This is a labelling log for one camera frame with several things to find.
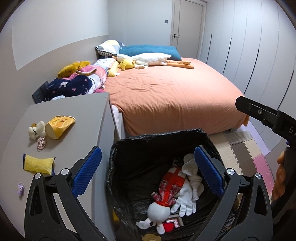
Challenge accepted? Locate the grey room door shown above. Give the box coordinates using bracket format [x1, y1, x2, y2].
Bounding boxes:
[170, 1, 207, 59]

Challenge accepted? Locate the white foam bundle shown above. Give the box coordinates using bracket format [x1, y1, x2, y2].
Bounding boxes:
[28, 121, 47, 140]

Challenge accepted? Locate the small pink round toy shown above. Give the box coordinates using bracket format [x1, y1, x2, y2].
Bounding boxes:
[37, 137, 46, 151]

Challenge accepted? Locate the navy patterned blanket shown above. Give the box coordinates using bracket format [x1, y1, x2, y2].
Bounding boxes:
[44, 75, 93, 101]

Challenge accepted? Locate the mustard plush toy on bed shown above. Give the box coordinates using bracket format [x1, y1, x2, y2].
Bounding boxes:
[58, 61, 90, 79]

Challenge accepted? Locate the white goose plush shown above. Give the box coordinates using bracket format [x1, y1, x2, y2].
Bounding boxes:
[112, 53, 194, 69]

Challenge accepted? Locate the light blue cloth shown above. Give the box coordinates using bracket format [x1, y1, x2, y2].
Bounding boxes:
[51, 95, 66, 101]

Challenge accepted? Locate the person's right hand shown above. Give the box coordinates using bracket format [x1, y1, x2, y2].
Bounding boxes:
[272, 151, 286, 201]

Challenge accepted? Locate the orange bed cover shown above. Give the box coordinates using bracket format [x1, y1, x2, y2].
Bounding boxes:
[105, 59, 249, 136]

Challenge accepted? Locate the white plush doll red dress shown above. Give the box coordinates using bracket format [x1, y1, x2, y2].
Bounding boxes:
[136, 167, 186, 235]

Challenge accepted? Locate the teal long cushion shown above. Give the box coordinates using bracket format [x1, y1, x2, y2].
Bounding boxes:
[119, 45, 182, 61]

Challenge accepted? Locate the grey desk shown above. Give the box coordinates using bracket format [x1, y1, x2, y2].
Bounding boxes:
[1, 92, 117, 240]

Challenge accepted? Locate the checked white pillow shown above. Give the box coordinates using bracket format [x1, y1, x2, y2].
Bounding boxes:
[95, 40, 125, 57]

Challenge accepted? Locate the yellow pillow by blanket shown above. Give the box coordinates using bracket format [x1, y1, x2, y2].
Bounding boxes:
[107, 61, 120, 77]

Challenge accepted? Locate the pastel foam floor mat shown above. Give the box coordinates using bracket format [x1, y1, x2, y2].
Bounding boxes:
[209, 131, 274, 196]

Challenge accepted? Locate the white dotted pillow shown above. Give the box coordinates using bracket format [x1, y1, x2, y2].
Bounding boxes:
[93, 58, 116, 71]

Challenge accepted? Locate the white cloth gloves bundle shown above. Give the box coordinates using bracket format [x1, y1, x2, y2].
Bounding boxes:
[171, 154, 204, 217]

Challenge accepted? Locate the black trash bin bag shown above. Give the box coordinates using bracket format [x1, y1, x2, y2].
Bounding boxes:
[107, 128, 222, 240]

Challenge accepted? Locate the pink blanket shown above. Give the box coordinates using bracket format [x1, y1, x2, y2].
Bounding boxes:
[63, 65, 107, 94]

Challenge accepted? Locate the yellow duck plush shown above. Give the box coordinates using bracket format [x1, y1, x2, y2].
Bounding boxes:
[119, 58, 135, 71]

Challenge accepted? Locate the white wardrobe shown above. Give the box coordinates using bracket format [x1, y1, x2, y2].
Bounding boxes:
[199, 0, 296, 151]

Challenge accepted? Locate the yellow wrapper packet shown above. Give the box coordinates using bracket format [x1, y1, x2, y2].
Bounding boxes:
[23, 153, 55, 175]

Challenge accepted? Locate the small purple pacifier toy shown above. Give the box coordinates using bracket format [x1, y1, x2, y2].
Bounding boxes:
[17, 183, 25, 196]

